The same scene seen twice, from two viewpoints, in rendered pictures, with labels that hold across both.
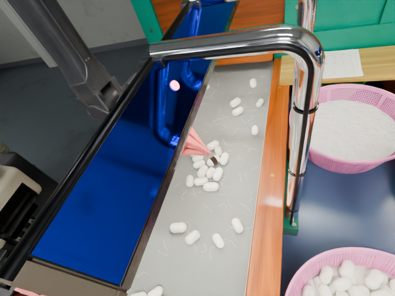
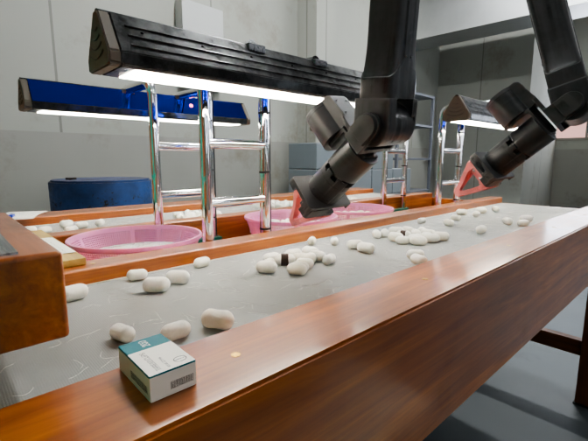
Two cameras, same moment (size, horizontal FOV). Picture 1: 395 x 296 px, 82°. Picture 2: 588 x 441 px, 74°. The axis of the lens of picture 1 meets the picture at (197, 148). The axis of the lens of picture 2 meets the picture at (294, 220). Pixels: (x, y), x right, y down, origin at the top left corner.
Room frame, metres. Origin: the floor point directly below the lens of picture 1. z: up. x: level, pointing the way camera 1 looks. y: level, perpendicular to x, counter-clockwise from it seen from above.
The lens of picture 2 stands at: (1.02, 0.17, 0.93)
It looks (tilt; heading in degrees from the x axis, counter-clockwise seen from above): 9 degrees down; 195
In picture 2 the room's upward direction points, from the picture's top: straight up
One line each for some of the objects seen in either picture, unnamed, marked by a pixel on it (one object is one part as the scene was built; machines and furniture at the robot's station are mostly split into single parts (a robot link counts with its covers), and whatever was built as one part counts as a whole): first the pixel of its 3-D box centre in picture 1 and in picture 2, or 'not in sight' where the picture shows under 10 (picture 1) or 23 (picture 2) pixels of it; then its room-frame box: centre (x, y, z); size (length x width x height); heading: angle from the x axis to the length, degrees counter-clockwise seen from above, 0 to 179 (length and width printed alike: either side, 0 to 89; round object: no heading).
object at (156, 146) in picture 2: not in sight; (170, 170); (0.07, -0.44, 0.90); 0.20 x 0.19 x 0.45; 148
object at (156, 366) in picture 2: not in sight; (156, 364); (0.78, -0.01, 0.77); 0.06 x 0.04 x 0.02; 58
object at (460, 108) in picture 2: not in sight; (497, 115); (-0.50, 0.48, 1.08); 0.62 x 0.08 x 0.07; 148
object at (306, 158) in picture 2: not in sight; (351, 199); (-2.86, -0.30, 0.54); 1.07 x 0.71 x 1.07; 152
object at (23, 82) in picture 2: not in sight; (152, 106); (0.03, -0.51, 1.08); 0.62 x 0.08 x 0.07; 148
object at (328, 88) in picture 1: (344, 130); (138, 256); (0.32, -0.37, 0.72); 0.27 x 0.27 x 0.10
